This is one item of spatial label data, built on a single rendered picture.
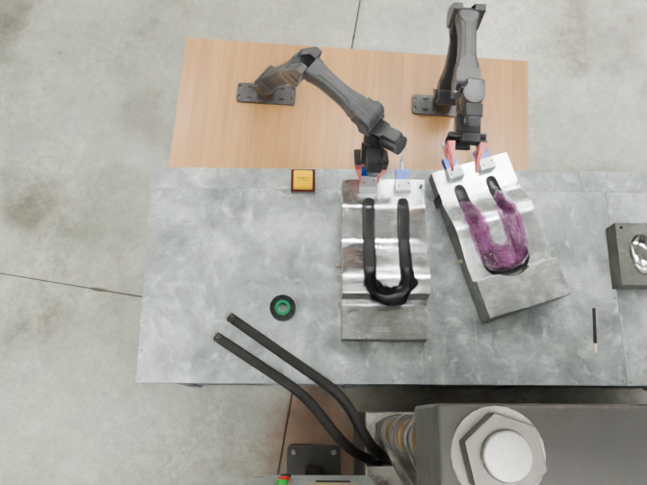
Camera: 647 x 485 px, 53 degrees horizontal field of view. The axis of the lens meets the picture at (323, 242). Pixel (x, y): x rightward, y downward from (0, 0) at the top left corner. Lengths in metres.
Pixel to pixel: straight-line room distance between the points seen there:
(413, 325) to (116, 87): 1.97
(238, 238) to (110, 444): 1.20
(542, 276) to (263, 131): 1.01
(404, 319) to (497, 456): 1.24
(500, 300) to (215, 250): 0.90
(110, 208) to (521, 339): 1.89
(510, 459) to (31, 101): 2.99
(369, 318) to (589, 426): 1.20
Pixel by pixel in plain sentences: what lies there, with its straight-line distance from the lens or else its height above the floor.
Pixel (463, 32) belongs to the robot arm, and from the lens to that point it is 1.95.
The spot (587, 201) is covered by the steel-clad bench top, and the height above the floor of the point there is 0.80.
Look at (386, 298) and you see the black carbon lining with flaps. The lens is 2.00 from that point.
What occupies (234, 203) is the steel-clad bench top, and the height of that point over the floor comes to 0.80.
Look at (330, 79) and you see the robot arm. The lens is 1.85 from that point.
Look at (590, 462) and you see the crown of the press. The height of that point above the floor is 2.01.
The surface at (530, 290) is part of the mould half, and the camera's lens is 2.06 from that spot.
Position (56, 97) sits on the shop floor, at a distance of 3.42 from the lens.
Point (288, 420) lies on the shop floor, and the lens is 2.83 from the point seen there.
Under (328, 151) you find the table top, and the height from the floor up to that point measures 0.80.
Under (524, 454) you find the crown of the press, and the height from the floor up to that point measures 2.05.
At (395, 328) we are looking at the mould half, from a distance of 2.00.
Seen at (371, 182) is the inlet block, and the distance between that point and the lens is 2.02.
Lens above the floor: 2.83
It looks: 75 degrees down
